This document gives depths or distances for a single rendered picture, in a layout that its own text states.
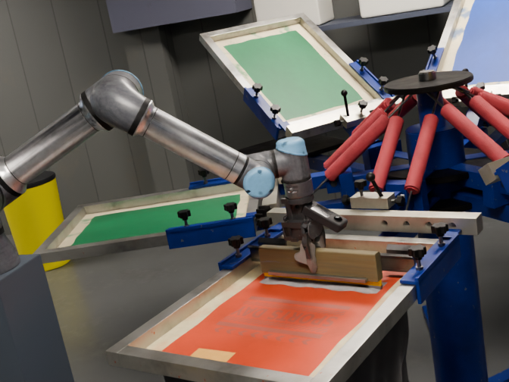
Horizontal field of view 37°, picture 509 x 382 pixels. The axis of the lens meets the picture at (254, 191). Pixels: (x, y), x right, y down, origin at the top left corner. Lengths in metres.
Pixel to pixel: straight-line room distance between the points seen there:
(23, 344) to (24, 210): 3.72
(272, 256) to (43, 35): 4.44
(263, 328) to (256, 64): 1.95
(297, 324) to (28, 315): 0.65
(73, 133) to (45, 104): 4.47
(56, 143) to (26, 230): 3.74
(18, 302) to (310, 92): 1.94
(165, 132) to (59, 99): 4.56
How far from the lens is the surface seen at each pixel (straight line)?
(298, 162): 1.92
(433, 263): 1.96
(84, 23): 6.07
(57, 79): 6.28
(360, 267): 1.95
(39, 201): 5.59
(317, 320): 1.86
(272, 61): 3.63
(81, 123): 1.92
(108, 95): 1.78
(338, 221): 1.94
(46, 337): 2.00
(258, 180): 1.77
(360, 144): 2.68
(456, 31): 3.80
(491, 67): 3.53
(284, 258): 2.06
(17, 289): 1.90
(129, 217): 3.01
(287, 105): 3.36
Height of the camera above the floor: 1.76
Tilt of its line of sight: 15 degrees down
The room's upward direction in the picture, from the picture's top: 10 degrees counter-clockwise
